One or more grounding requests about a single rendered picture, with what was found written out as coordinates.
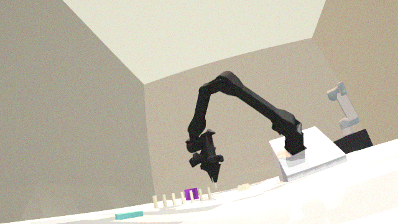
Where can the magenta block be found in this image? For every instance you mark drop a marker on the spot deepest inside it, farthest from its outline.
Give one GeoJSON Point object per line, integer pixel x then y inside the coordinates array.
{"type": "Point", "coordinates": [195, 194]}

